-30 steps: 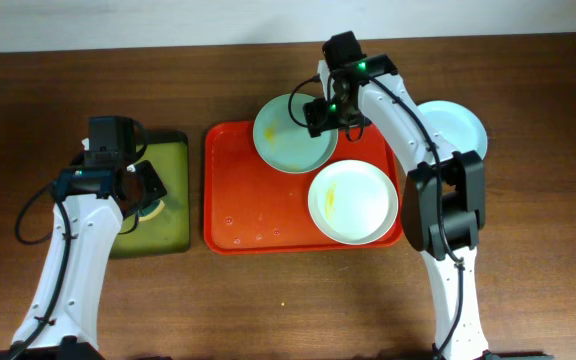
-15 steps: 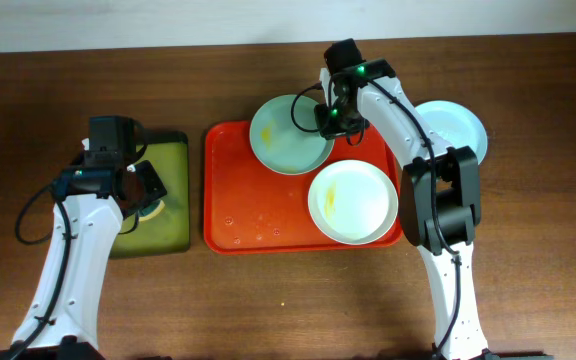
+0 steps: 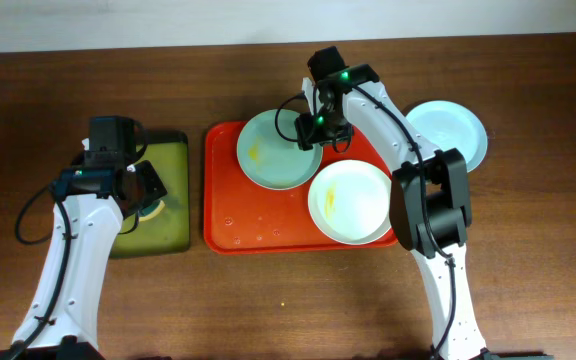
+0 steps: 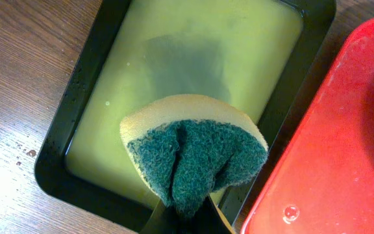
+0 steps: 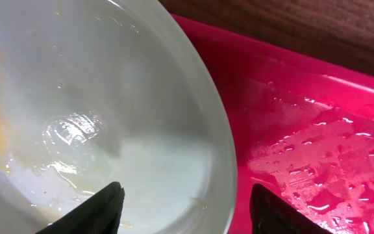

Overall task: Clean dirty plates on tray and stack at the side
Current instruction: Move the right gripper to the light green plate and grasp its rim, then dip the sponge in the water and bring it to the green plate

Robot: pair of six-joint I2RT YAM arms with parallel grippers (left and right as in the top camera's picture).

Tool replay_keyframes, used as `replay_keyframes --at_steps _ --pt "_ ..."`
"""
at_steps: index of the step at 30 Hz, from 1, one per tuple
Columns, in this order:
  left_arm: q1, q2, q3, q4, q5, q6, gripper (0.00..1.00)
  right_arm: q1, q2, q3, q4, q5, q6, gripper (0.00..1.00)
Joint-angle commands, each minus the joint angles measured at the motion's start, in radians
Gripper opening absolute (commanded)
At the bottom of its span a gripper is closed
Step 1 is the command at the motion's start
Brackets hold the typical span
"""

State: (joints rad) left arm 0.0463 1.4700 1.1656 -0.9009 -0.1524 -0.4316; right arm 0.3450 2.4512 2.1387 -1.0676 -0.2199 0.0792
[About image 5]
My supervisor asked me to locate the green plate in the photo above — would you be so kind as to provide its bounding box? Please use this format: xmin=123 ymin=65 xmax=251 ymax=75
xmin=0 ymin=0 xmax=237 ymax=233

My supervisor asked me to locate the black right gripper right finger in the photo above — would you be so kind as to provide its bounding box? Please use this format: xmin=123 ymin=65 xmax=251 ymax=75
xmin=249 ymin=183 xmax=330 ymax=234

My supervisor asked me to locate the red plastic tray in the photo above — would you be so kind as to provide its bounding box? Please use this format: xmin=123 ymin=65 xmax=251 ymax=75
xmin=175 ymin=16 xmax=374 ymax=233

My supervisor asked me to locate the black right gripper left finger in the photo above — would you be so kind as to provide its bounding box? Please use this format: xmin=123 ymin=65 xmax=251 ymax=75
xmin=36 ymin=181 xmax=125 ymax=234

